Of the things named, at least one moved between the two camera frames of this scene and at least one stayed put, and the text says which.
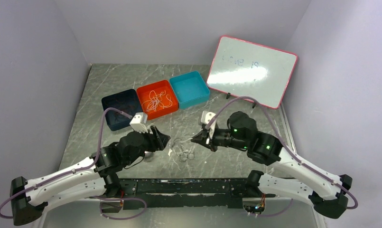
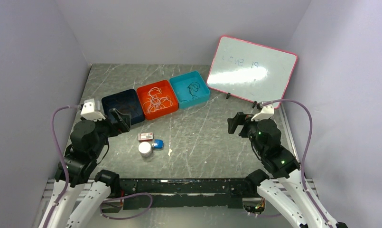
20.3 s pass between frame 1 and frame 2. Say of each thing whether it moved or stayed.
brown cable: stayed
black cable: moved
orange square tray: stayed
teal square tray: stayed
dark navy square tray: stayed
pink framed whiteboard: stayed
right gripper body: moved
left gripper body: moved
